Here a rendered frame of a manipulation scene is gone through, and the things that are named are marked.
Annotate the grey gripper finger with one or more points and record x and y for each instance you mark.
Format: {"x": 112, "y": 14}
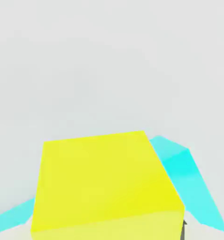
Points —
{"x": 183, "y": 231}

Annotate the small yellow cube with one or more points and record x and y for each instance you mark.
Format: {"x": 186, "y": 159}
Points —
{"x": 106, "y": 183}

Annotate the small cyan cube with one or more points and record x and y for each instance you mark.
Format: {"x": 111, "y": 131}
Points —
{"x": 186, "y": 180}

